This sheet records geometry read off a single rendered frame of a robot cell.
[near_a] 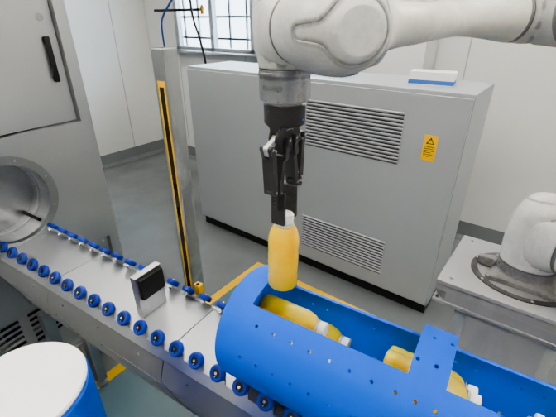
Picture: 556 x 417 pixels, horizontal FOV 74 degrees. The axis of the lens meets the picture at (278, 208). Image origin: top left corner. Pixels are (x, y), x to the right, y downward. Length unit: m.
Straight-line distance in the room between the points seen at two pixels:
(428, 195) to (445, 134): 0.37
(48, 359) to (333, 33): 0.98
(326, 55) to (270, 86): 0.20
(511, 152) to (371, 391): 2.91
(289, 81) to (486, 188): 3.07
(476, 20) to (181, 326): 1.08
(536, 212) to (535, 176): 2.29
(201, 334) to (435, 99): 1.64
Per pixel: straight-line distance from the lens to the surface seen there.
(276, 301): 0.98
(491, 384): 1.01
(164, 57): 1.31
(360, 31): 0.45
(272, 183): 0.67
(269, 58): 0.62
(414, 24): 0.57
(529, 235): 1.24
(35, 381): 1.09
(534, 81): 3.37
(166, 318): 1.28
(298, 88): 0.63
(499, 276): 1.31
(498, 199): 3.61
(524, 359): 1.39
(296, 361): 0.80
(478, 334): 1.37
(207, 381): 1.09
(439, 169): 2.24
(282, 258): 0.77
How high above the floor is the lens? 1.78
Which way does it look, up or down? 27 degrees down
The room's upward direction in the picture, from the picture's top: straight up
